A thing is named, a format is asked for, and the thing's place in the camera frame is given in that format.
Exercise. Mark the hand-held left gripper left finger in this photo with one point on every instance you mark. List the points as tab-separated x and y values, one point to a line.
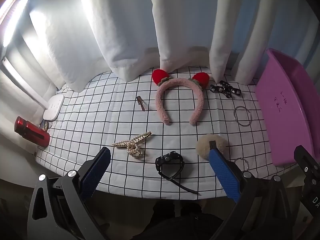
98	172

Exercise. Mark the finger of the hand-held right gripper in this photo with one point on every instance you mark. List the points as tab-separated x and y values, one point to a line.
308	163

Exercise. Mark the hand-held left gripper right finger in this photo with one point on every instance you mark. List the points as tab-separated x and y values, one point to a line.
223	173

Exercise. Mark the silver bangle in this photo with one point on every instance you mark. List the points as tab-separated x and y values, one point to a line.
235	116

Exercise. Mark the pink plastic basin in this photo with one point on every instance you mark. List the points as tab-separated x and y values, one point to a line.
282	105

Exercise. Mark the beige fluffy pom-pom clip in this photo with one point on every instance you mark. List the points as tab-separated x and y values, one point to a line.
202	146

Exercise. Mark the gold pearl hair claw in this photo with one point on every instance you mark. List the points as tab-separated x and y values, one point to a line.
132	145

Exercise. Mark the white checked tablecloth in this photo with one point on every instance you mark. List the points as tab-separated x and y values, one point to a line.
100	120

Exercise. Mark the black wristwatch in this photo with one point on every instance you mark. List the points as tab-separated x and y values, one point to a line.
162	161

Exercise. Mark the small dark patterned item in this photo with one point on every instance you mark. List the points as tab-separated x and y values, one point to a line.
45	125

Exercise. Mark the white flat device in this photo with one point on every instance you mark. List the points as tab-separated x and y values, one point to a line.
53	107

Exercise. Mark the red metal bottle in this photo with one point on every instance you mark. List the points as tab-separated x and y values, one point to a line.
30	131

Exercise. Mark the brown hair clip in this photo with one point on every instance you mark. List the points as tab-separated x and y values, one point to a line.
141	103

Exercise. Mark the pink fluffy strawberry headband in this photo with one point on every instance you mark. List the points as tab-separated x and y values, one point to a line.
160	100

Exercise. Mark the white curtain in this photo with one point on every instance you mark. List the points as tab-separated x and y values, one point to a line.
112	30

